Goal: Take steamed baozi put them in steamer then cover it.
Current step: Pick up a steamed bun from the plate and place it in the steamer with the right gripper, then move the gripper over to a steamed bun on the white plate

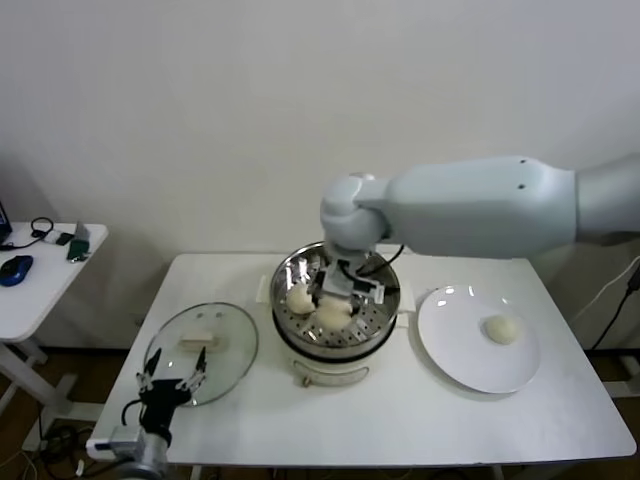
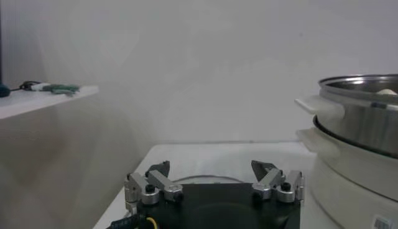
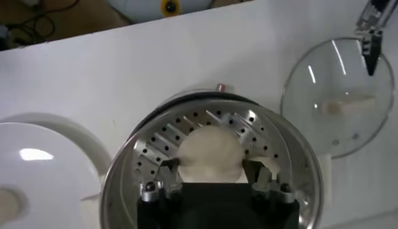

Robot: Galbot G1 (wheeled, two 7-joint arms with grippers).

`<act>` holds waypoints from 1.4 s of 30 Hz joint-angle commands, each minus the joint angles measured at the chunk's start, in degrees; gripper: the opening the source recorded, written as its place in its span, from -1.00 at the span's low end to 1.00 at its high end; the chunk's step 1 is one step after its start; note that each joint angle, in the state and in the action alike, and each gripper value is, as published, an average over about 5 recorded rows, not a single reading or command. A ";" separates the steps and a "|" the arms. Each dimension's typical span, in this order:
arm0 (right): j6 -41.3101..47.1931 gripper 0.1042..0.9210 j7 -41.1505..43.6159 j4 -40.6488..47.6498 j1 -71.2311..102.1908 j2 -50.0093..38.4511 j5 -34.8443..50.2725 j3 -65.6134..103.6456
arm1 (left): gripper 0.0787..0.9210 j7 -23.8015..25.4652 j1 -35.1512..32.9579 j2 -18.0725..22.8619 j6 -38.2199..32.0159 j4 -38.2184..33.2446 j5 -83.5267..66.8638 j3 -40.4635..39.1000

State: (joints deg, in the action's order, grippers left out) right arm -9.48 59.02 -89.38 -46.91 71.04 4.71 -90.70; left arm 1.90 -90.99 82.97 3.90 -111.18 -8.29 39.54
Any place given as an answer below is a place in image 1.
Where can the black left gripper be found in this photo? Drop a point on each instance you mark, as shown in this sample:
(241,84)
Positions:
(159,400)

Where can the white metal stand leg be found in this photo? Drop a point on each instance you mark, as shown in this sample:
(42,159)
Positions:
(625,387)

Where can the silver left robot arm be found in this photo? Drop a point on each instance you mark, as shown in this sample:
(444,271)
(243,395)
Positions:
(150,457)

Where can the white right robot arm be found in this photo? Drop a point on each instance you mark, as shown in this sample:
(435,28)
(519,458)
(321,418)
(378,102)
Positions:
(475,210)

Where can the dark green small object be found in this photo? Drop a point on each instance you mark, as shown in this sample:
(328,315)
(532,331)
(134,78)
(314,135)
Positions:
(78,250)

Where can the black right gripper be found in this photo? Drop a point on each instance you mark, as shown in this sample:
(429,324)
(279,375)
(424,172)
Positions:
(318,280)

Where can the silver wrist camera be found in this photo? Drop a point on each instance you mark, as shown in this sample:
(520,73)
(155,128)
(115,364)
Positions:
(340,282)
(126,437)

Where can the grey flat object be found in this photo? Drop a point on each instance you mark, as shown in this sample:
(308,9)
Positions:
(81,231)

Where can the small black device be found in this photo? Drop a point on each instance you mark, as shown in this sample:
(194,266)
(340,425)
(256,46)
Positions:
(64,239)

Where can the white electric cooker pot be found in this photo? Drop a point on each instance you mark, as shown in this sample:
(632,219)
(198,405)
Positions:
(330,372)

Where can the blue computer mouse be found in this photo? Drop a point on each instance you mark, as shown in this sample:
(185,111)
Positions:
(15,271)

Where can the round glass pot lid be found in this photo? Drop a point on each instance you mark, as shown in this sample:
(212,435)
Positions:
(230,360)

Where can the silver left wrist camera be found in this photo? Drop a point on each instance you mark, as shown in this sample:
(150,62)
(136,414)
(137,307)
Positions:
(126,437)

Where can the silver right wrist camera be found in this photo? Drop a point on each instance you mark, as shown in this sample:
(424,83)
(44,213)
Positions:
(340,282)

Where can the small white adapter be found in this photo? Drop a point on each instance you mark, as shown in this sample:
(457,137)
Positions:
(50,238)

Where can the white side table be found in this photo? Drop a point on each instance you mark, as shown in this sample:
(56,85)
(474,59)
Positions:
(45,290)

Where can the white round plate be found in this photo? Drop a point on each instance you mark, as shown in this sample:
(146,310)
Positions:
(500,370)

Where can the stainless steel steamer basket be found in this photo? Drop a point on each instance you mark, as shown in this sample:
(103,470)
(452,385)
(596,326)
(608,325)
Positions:
(287,272)

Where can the white steamed baozi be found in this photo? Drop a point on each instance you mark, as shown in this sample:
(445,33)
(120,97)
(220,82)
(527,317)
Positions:
(330,318)
(299,301)
(501,331)

